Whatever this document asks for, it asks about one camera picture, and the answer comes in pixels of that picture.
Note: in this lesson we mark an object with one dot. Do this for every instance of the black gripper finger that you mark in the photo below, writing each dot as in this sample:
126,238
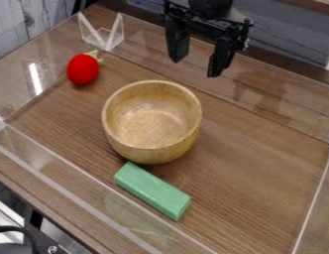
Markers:
223,56
177,39

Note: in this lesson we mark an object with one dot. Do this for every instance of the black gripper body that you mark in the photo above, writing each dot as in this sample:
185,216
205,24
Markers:
213,18

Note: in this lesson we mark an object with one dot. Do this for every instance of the red plush strawberry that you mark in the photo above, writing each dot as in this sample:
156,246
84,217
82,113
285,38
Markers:
84,68

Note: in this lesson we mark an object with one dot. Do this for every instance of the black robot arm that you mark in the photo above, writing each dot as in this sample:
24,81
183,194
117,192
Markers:
215,19

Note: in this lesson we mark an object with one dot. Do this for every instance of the wooden bowl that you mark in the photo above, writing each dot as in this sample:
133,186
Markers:
152,120

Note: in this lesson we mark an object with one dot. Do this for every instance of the green rectangular block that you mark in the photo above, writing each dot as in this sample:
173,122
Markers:
163,196

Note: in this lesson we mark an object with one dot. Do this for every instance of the black table leg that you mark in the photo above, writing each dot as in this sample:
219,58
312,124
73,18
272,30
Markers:
48,245

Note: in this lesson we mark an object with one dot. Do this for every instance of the clear acrylic corner bracket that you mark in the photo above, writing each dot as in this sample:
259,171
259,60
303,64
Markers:
104,38

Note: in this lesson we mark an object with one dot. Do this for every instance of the clear acrylic enclosure wall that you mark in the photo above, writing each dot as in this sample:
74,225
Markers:
98,215

